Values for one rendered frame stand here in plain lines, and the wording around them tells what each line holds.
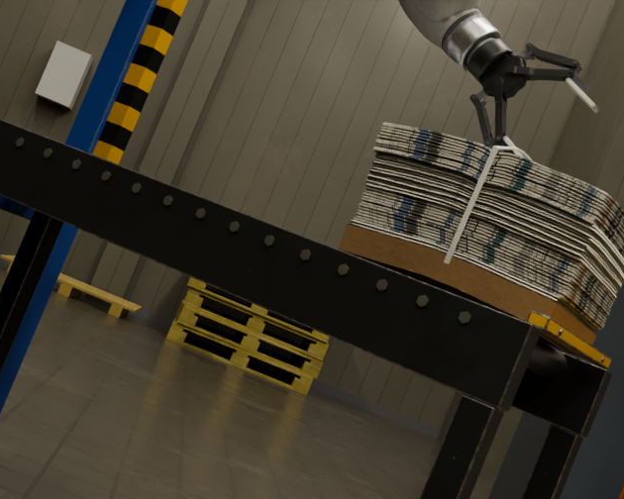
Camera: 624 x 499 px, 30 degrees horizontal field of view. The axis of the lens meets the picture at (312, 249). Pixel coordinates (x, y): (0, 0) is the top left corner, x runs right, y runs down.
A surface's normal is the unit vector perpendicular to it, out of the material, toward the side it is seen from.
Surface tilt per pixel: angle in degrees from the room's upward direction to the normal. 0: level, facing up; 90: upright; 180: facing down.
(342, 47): 90
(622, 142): 90
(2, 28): 90
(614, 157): 90
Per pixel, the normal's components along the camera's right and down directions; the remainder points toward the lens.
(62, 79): 0.11, 0.00
